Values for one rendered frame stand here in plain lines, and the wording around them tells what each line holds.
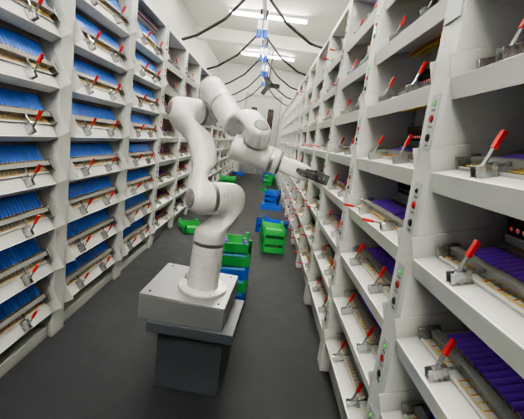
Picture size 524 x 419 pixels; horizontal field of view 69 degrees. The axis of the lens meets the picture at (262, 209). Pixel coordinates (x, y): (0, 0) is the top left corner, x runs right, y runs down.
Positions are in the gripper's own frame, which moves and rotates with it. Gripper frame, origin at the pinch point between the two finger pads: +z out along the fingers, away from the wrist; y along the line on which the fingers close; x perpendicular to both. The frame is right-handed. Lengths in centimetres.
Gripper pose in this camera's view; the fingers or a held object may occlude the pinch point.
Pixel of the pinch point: (323, 178)
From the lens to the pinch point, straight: 125.7
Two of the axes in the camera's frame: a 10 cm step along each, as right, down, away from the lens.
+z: 9.4, 3.3, 0.5
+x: 3.3, -9.3, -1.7
